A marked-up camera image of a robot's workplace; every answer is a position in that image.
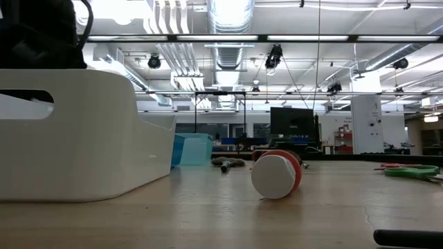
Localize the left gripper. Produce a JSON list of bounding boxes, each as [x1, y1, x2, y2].
[[0, 0, 88, 70]]

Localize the black handle fan brush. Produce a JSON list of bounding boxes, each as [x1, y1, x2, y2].
[[210, 156, 246, 174]]

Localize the red black striped paint bottle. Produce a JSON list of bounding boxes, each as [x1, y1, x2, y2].
[[250, 148, 304, 200]]

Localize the red handled scissors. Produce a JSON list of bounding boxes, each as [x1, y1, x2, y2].
[[373, 162, 423, 171]]

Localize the green handled scissors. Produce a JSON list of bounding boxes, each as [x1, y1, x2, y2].
[[383, 165, 443, 183]]

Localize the thin black handle paintbrush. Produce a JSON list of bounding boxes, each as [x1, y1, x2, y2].
[[372, 228, 443, 249]]

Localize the white plastic bin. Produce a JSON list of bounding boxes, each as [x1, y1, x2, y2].
[[0, 68, 177, 203]]

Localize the teal translucent plastic bin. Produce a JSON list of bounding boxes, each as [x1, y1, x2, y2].
[[179, 133, 214, 166]]

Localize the overhead rig light bar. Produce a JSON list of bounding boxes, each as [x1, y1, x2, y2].
[[78, 33, 443, 44]]

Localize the black computer monitor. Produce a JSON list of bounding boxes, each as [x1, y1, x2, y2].
[[269, 107, 315, 139]]

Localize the red storage shelf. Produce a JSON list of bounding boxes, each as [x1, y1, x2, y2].
[[334, 126, 354, 153]]

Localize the white square pillar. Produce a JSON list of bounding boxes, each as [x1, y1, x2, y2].
[[350, 95, 385, 155]]

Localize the silver ceiling air duct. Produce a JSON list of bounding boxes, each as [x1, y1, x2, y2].
[[206, 0, 256, 110]]

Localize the thin hanging wire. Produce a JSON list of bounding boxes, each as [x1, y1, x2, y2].
[[312, 0, 321, 111]]

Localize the black aluminium table frame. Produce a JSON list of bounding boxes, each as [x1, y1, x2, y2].
[[210, 151, 443, 167]]

